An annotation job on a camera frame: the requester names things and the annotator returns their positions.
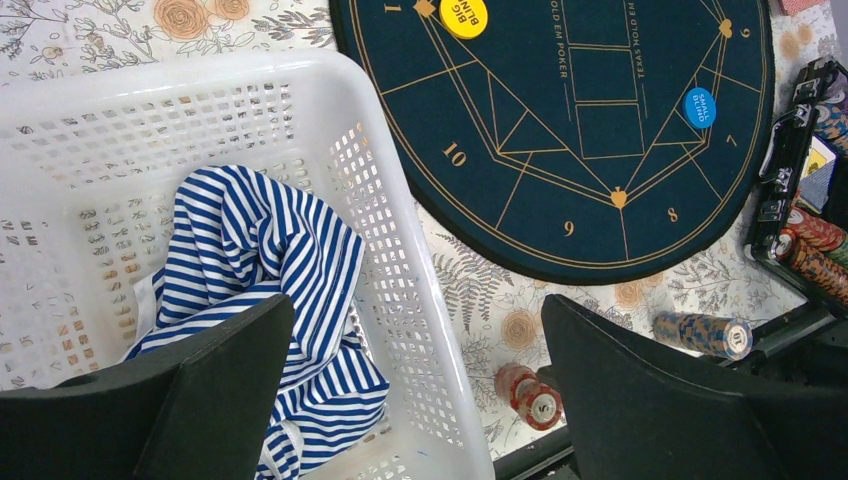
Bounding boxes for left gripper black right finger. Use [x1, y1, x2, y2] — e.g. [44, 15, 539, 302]
[541, 294, 847, 479]

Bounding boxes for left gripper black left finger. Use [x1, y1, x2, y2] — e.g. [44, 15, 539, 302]
[1, 295, 295, 479]

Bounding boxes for red five chip stack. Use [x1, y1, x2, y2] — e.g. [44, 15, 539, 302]
[494, 362, 564, 431]

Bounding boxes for blue small blind button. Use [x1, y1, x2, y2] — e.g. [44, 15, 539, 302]
[683, 87, 717, 130]

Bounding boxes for yellow big blind button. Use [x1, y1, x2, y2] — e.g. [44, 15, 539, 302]
[439, 0, 489, 40]

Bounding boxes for blue white striped cloth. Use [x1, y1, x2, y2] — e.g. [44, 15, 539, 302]
[128, 165, 390, 479]

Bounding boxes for red chip rows in case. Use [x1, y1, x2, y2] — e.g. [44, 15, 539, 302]
[775, 207, 847, 306]

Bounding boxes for round dark poker mat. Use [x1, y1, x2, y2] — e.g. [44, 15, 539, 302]
[330, 1, 775, 285]

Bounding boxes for white plastic laundry basket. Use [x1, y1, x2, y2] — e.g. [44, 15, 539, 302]
[1, 49, 495, 479]

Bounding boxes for playing card deck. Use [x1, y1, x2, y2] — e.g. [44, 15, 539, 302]
[796, 135, 838, 215]

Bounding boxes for black poker chip case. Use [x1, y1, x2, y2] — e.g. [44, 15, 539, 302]
[745, 56, 847, 316]

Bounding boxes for pink sponge block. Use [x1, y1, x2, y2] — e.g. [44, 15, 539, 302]
[777, 0, 825, 16]

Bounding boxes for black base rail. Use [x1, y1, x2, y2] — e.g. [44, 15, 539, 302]
[495, 295, 847, 479]

